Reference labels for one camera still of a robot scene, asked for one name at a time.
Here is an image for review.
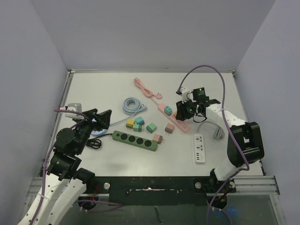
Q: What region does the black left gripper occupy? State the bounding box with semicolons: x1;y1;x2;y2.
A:
75;108;111;154

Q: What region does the pink USB charger plug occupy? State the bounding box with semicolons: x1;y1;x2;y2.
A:
165;123;174;134

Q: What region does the teal USB charger plug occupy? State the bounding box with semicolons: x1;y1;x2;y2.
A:
164;105;173;116

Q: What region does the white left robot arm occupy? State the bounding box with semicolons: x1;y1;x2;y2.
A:
19;107;112;225

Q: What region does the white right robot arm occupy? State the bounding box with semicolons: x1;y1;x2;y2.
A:
176;99;265;192

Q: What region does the mint green charger plug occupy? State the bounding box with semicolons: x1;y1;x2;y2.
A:
146;122;157;133

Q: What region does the round blue power socket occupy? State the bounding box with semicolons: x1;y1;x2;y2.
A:
91;129;107;137

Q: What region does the pink power strip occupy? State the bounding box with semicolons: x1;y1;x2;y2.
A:
157;103;192;134

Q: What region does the white power strip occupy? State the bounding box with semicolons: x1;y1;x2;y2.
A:
194;134;206;164

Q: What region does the green power strip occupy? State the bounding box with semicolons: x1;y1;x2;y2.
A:
112;130;158;151

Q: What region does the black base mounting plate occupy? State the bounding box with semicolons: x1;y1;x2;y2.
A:
80;176;236;206

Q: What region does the black power cable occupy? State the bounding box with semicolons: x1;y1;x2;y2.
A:
84;133;113;150

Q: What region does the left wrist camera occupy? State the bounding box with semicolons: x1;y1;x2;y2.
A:
59;103;83;120

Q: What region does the light blue coiled cable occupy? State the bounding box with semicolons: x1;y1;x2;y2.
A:
110;97;148;126

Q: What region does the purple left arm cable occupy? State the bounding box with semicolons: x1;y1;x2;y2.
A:
30;109;124;225

